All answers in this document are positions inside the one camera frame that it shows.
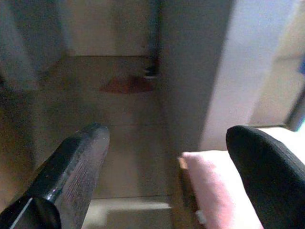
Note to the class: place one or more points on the pink floor mat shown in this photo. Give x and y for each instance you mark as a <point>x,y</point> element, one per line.
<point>214,186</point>

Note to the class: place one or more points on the red-brown flat object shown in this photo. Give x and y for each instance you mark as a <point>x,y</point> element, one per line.
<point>128,86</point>

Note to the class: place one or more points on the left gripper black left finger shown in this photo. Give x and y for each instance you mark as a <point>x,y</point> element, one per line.
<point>71,171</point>

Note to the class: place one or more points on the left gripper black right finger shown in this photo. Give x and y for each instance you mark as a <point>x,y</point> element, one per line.
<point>274,176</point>

